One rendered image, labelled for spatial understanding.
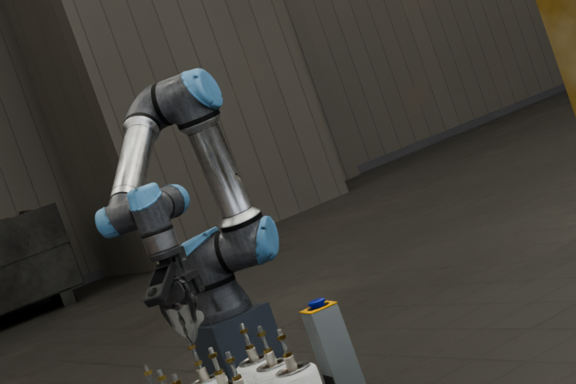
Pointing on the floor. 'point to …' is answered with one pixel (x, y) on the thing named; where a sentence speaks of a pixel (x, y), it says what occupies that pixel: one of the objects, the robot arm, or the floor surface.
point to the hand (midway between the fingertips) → (189, 339)
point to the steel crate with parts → (36, 260)
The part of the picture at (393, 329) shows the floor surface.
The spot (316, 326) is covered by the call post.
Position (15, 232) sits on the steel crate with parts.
